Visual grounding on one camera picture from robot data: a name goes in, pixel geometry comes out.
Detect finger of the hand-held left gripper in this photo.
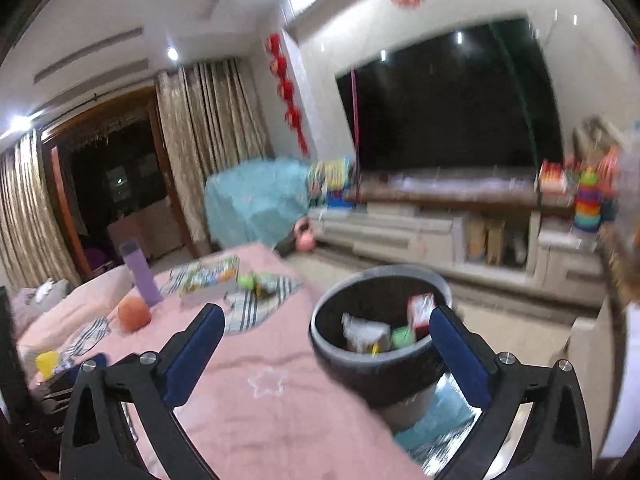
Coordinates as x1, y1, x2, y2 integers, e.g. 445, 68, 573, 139
40, 353, 108, 401

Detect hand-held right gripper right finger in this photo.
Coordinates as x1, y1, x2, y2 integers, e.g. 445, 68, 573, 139
429, 305, 593, 480

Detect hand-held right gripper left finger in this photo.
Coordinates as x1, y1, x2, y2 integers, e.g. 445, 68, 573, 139
59, 304, 226, 480

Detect white tissue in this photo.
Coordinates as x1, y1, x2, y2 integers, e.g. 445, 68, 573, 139
341, 312, 393, 353

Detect black white-rimmed trash bin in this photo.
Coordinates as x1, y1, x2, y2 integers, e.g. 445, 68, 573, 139
309, 265, 455, 428

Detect yellow plastic toy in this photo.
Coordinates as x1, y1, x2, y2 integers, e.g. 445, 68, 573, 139
36, 351, 62, 381

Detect teal booklet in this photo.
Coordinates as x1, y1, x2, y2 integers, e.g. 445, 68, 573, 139
395, 385, 473, 453

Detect orange round fruit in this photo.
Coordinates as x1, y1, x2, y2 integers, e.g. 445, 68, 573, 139
117, 296, 152, 332

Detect pink covered sofa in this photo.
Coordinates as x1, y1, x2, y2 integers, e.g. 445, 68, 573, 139
10, 265, 136, 356

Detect green printed flat box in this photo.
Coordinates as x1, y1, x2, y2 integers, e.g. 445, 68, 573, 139
172, 255, 241, 308

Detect purple water bottle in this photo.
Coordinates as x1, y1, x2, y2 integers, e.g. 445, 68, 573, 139
119, 240, 163, 307

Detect silver foil mat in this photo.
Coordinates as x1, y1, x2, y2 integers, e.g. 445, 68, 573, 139
390, 370, 486, 476

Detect pink star blanket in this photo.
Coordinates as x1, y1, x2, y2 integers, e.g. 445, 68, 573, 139
15, 244, 431, 480

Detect wooden rack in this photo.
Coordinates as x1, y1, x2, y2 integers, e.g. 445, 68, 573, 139
487, 220, 506, 266

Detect stack of yellow bowls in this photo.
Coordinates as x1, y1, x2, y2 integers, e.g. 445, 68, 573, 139
467, 220, 486, 263

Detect white television cabinet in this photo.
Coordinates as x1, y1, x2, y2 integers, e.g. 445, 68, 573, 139
305, 170, 608, 306

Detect beige patterned curtain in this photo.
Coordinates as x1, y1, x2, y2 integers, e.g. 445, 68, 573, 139
0, 127, 83, 288
155, 57, 273, 256

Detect white armchair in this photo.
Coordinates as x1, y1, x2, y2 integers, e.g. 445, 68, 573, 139
550, 300, 640, 461

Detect pink kettlebell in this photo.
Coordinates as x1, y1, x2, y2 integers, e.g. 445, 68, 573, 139
292, 217, 317, 252

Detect teal cloth covered furniture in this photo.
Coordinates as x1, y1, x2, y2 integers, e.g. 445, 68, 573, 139
204, 156, 311, 251

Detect wooden framed glass door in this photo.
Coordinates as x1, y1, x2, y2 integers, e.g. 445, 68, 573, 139
40, 85, 193, 276

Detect white cloth under television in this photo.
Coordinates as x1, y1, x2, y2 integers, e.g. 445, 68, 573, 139
400, 172, 531, 193

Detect blue toy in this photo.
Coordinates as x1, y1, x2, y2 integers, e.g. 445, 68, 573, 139
325, 190, 358, 209

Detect red toy telephone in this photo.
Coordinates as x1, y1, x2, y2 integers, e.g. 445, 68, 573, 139
537, 160, 571, 195

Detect pink plastic toy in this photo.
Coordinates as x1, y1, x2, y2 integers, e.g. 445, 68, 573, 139
597, 152, 623, 196

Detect clear storage box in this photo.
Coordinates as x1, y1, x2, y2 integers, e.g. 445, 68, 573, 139
612, 120, 640, 241

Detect large black television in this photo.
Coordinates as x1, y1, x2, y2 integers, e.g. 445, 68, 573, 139
334, 17, 566, 173

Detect gold gift bag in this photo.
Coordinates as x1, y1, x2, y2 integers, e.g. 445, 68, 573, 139
572, 115, 626, 161

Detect rainbow stacking ring toy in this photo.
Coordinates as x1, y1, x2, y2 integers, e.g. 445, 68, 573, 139
572, 165, 606, 233

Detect red hanging decoration string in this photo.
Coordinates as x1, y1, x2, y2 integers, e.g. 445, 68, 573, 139
265, 32, 311, 156

